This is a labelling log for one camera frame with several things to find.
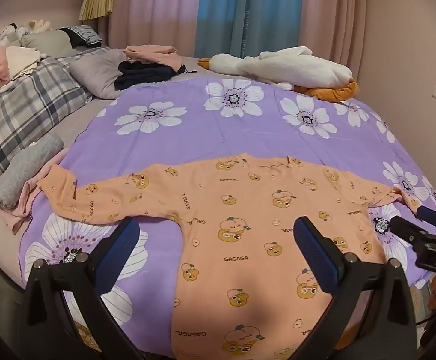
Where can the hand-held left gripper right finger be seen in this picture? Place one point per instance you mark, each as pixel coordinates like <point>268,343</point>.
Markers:
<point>315,258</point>

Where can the pink curtain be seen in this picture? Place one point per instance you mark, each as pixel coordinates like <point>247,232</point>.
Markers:
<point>334,15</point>
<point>154,7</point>

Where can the purple floral blanket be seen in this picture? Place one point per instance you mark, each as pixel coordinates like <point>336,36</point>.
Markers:
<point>203,138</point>

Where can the olive pillow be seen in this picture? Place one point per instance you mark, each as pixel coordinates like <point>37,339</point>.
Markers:
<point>49,43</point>

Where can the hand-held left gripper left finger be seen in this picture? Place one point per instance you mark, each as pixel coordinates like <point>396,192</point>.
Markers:
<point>118,255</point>

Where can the striped folded cloth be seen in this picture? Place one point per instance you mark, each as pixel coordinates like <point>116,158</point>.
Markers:
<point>86,33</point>

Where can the light pink cloth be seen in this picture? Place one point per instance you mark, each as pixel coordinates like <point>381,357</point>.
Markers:
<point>25,199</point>

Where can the orange printed baby onesie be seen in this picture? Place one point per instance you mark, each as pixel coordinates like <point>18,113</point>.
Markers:
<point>240,251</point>

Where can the grey pillow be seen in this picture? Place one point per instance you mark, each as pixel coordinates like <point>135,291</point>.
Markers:
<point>98,71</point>

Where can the folded pink clothes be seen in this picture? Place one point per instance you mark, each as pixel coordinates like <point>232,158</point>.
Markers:
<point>150,54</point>

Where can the blue curtain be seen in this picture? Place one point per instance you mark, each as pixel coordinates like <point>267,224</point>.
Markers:
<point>225,7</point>

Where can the grey plaid quilt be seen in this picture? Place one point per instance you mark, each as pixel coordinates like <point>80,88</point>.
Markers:
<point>26,101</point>

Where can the beige plush toy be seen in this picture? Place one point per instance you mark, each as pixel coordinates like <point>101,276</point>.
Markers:
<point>38,26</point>

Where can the cream cloth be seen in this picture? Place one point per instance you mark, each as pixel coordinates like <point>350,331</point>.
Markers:
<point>21,62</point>

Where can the spotted plush toy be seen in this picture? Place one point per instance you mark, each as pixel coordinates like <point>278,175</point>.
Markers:
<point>6,34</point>

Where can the white goose plush toy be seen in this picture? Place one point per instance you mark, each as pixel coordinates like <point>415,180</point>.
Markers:
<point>277,65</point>

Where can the grey rolled cloth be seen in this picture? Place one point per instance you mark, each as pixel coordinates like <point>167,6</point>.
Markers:
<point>23,168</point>

